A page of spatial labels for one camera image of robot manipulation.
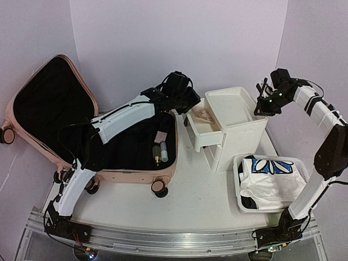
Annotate small pink square compact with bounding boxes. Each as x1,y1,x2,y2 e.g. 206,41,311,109
154,131,167,144

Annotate pink eyeshadow palette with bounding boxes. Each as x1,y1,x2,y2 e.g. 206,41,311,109
191,106,215,124

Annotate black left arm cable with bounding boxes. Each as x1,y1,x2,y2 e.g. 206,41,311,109
42,123,96,251

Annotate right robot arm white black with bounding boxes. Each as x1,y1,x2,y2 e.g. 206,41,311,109
255,77,347,246

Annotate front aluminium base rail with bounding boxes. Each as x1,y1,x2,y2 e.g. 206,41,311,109
24,206,319,255

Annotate frosted gold-capped cosmetic bottle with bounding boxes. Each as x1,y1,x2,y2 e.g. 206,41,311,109
152,145,161,166

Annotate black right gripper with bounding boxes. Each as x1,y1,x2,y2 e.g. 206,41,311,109
253,90,291,116

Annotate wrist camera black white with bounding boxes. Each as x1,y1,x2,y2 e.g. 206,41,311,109
156,71,194,97
256,68,290,98

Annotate white three-drawer storage cabinet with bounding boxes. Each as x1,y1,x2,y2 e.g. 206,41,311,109
183,86,268,172

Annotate pink hard-shell suitcase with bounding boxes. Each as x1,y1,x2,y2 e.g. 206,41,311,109
0,54,180,196

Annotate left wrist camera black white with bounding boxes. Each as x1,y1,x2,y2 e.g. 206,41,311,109
156,71,194,97

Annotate white garment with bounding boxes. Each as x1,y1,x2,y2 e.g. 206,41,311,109
238,155,307,210

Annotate small white tube bottle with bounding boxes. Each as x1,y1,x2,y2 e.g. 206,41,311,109
160,141,169,162

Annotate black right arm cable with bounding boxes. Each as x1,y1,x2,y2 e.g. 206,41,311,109
306,80,326,98

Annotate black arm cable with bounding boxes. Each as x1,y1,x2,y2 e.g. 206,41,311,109
306,80,326,98
42,123,96,251

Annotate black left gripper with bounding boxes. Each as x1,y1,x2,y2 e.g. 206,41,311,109
173,87,201,116

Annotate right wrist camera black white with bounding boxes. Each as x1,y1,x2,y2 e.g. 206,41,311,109
256,68,290,98

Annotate white perforated plastic basket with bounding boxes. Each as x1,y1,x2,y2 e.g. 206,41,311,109
233,154,313,214

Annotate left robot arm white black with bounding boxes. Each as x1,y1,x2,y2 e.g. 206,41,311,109
43,87,201,243

